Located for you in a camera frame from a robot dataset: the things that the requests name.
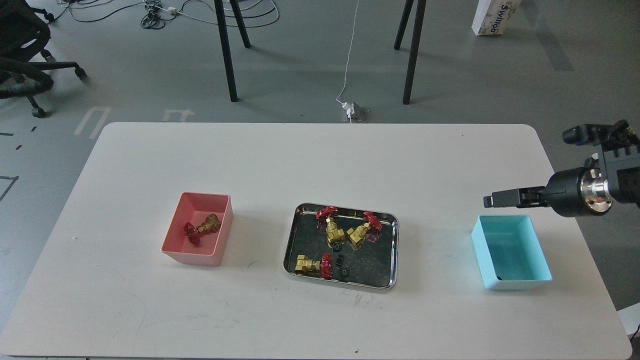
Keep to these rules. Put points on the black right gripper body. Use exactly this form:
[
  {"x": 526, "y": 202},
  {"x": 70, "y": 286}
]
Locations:
[{"x": 578, "y": 192}]

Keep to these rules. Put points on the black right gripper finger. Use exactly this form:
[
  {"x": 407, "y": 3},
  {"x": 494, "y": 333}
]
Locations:
[{"x": 504, "y": 199}]

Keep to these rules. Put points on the metal tray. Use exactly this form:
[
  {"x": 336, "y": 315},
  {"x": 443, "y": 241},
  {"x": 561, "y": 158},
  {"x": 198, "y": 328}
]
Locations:
[{"x": 374, "y": 265}]

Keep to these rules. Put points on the brass valve red handle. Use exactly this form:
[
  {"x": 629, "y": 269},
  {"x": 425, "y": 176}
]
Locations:
[
  {"x": 211, "y": 224},
  {"x": 323, "y": 267},
  {"x": 369, "y": 230},
  {"x": 334, "y": 234}
]

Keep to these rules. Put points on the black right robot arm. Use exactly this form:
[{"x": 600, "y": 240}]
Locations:
[{"x": 610, "y": 175}]

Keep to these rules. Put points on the blue plastic box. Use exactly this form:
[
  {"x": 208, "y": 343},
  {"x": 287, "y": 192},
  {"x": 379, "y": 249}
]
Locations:
[{"x": 508, "y": 246}]

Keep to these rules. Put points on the white cardboard box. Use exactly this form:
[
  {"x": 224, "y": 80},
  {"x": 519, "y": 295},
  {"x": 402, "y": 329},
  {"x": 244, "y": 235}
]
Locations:
[{"x": 492, "y": 16}]

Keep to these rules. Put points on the pink plastic box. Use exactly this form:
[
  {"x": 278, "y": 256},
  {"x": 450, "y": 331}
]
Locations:
[{"x": 194, "y": 208}]

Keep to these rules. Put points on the black table leg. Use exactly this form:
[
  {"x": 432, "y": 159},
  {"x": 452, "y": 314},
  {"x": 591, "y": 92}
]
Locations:
[
  {"x": 226, "y": 52},
  {"x": 402, "y": 26},
  {"x": 419, "y": 18},
  {"x": 237, "y": 13}
]

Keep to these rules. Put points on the white power adapter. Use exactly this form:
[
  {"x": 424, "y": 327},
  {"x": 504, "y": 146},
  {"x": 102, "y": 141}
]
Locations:
[{"x": 353, "y": 113}]

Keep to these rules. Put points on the black office chair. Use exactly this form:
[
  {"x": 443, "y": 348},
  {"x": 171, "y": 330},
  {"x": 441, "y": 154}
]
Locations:
[{"x": 23, "y": 55}]

